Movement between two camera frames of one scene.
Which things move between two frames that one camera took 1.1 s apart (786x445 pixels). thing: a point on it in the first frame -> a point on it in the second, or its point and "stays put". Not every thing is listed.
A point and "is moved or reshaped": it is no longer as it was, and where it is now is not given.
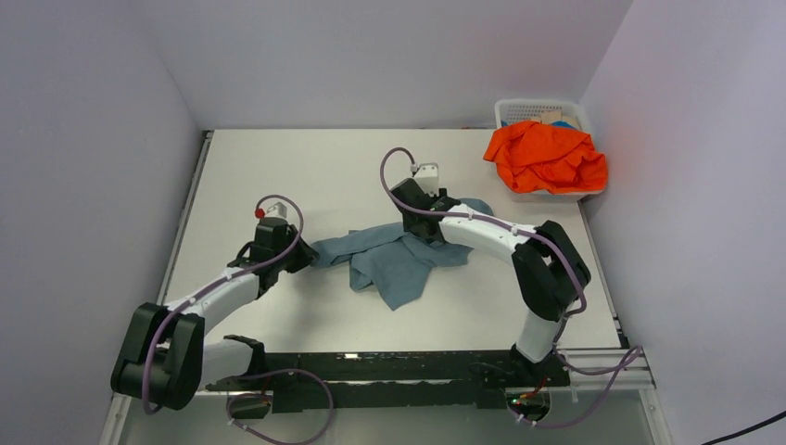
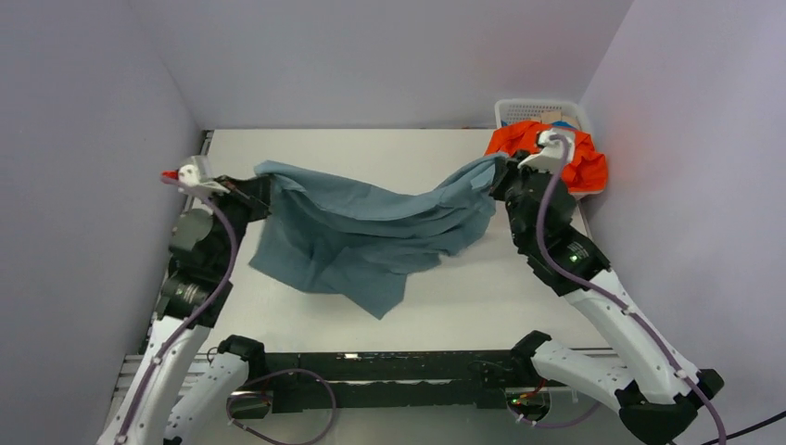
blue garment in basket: [564, 124] stays put
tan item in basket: [549, 117] stays put
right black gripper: [442, 193] -> [507, 169]
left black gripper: [307, 256] -> [254, 195]
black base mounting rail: [393, 381] stays put
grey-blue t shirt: [390, 260] is moved or reshaped
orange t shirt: [535, 156] stays put
